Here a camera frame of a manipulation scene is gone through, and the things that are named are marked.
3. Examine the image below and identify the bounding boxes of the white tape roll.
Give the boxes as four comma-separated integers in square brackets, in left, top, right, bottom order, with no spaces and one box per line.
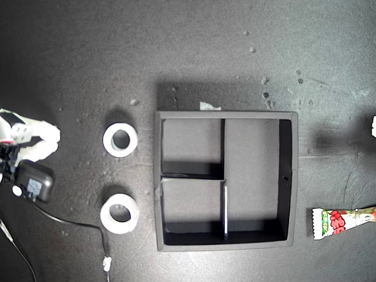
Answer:
[99,193,140,235]
[102,122,139,159]

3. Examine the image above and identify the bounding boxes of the snack bar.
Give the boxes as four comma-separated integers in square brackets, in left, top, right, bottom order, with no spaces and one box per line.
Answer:
[311,205,376,241]

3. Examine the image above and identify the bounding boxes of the black tray with wells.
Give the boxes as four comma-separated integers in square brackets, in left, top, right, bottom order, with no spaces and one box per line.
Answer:
[153,110,299,252]

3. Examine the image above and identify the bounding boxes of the white paper scrap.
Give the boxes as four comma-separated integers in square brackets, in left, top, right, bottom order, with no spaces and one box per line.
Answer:
[199,101,222,112]

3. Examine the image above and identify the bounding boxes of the small black camera box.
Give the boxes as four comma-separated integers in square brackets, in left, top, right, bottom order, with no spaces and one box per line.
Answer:
[12,160,56,204]

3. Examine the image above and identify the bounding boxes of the black camera cable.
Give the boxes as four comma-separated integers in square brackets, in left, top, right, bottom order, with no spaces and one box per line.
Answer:
[25,193,113,282]

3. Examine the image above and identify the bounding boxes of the thin grey cable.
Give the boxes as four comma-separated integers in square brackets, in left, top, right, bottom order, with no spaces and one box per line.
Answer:
[0,219,38,282]

